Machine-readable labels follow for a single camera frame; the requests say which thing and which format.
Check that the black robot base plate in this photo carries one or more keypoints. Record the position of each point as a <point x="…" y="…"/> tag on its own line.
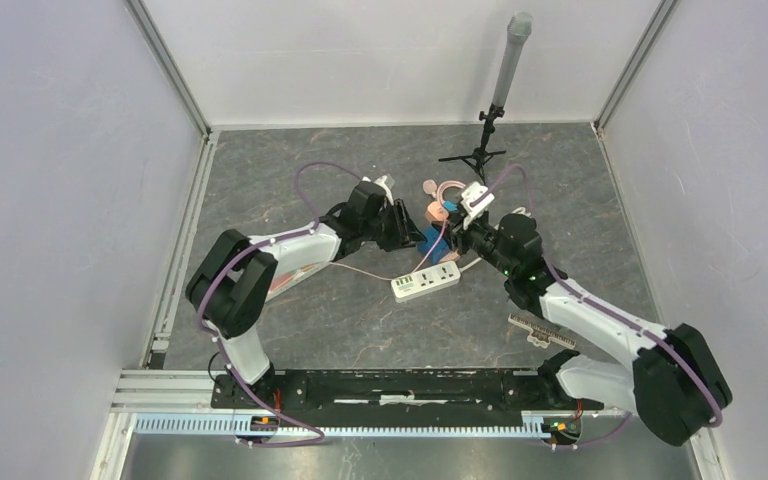
<point x="381" y="398"/>

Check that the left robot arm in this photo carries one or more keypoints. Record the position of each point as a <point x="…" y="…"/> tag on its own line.
<point x="229" y="289"/>

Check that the grey microphone on tripod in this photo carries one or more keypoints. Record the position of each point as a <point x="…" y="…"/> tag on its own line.
<point x="518" y="31"/>

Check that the white power strip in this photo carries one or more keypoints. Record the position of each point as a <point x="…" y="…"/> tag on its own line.
<point x="422" y="282"/>

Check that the white slotted cable duct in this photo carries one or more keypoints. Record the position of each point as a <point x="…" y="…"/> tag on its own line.
<point x="244" y="425"/>

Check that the beige perforated bracket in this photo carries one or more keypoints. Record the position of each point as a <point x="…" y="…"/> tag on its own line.
<point x="540" y="336"/>

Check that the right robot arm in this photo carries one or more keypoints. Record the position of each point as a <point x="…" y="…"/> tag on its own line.
<point x="668" y="377"/>

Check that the dark blue cube socket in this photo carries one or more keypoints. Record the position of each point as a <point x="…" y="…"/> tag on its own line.
<point x="437" y="249"/>

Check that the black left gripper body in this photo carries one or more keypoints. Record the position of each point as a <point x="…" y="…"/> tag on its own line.
<point x="378" y="228"/>

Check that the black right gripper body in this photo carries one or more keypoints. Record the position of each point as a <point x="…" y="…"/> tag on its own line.
<point x="478" y="237"/>

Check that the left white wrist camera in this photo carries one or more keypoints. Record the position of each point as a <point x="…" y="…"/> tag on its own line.
<point x="382" y="185"/>

